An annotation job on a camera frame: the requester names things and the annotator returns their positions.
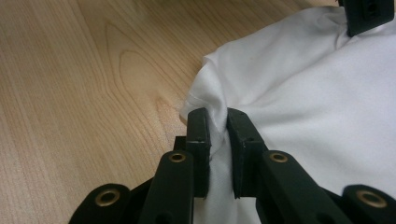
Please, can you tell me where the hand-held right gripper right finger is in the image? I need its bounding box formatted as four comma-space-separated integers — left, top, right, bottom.
226, 107, 269, 200

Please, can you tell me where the white printed T-shirt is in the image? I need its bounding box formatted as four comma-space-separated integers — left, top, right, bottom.
179, 5, 396, 224

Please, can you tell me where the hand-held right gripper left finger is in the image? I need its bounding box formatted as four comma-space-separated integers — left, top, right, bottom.
173, 106, 213, 200

